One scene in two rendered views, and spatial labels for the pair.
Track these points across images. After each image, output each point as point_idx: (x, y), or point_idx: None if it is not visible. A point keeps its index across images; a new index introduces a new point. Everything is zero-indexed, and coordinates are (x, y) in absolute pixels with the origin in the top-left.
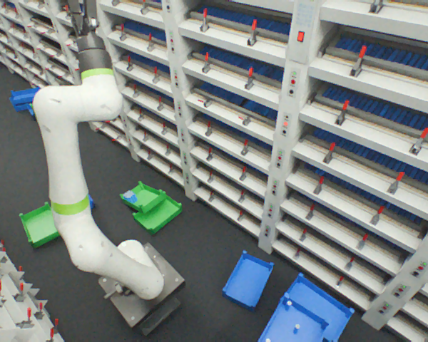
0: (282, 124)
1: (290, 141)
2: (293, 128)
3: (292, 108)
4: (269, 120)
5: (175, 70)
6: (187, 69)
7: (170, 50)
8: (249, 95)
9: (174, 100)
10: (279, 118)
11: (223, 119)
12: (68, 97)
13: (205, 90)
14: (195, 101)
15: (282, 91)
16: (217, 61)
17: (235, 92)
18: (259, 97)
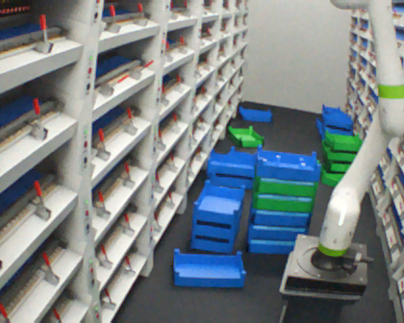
0: (161, 44)
1: (163, 59)
2: (164, 42)
3: (165, 22)
4: (133, 62)
5: (90, 56)
6: (103, 41)
7: (89, 20)
8: (146, 31)
9: (78, 136)
10: (160, 39)
11: (126, 92)
12: None
13: None
14: (98, 102)
15: (163, 10)
16: (103, 18)
17: (137, 37)
18: (152, 27)
